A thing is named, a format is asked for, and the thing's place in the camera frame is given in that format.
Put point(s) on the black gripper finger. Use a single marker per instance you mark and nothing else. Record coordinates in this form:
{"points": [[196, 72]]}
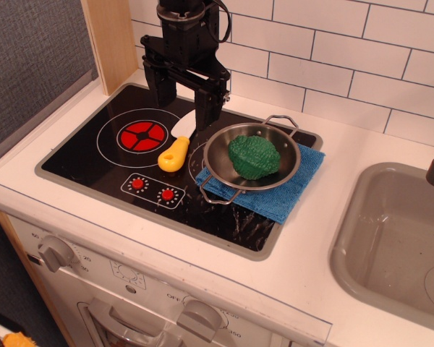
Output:
{"points": [[162, 87], [208, 104]]}

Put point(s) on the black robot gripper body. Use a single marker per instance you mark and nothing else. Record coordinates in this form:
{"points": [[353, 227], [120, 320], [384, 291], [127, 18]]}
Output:
{"points": [[191, 34]]}

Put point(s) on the black toy stove top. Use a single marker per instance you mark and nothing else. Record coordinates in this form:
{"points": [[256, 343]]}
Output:
{"points": [[122, 140]]}

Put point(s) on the right red stove knob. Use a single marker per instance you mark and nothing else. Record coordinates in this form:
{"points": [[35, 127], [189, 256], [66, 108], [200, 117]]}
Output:
{"points": [[167, 195]]}

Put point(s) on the red stove knob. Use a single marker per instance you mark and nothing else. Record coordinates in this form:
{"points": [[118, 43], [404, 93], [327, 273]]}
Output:
{"points": [[167, 195], [137, 184]]}

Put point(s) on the left red stove knob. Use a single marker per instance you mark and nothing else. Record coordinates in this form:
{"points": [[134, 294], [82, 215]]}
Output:
{"points": [[137, 184]]}

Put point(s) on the green toy vegetable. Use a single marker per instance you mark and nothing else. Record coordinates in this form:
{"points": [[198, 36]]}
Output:
{"points": [[253, 157]]}

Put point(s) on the blue folded cloth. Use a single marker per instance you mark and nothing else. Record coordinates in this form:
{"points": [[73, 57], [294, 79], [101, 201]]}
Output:
{"points": [[276, 203]]}

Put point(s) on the grey timer dial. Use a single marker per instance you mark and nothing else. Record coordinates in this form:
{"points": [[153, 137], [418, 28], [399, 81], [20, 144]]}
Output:
{"points": [[55, 253]]}

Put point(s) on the grey oven temperature dial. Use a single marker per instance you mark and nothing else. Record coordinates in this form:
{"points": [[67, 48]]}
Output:
{"points": [[200, 319]]}

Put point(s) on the grey toy sink basin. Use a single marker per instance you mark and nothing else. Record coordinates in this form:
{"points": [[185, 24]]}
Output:
{"points": [[384, 251]]}

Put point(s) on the orange toy at corner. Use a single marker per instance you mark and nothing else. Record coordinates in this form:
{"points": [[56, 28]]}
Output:
{"points": [[18, 340]]}

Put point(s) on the steel two-handled pan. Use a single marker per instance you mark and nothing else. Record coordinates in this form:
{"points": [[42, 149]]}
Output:
{"points": [[217, 160]]}

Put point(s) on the grey oven door handle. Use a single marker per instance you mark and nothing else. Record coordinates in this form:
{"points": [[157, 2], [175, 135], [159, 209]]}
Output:
{"points": [[116, 322]]}

